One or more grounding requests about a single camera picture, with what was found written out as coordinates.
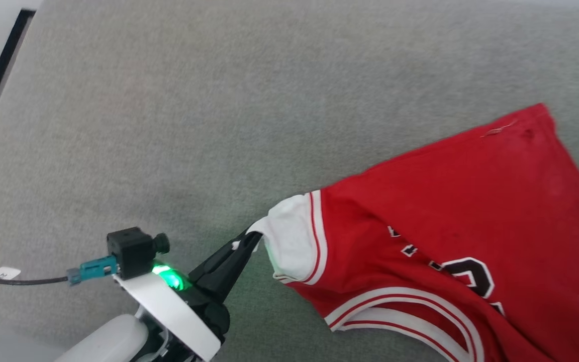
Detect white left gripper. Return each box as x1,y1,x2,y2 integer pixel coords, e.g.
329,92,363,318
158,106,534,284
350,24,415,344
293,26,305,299
113,229,263,362

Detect red basketball jersey white sleeves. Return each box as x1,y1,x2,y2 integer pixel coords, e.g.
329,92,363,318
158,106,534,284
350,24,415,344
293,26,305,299
247,103,579,362

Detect black baseboard strip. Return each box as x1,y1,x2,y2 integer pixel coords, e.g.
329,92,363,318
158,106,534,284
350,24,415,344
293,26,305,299
0,9,36,129

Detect teal camera cable connector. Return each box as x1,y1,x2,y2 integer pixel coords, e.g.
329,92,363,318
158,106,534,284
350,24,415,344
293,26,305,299
67,255,118,286

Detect black camera cable white tag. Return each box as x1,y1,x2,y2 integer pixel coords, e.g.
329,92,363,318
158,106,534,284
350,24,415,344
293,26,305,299
0,266,69,286

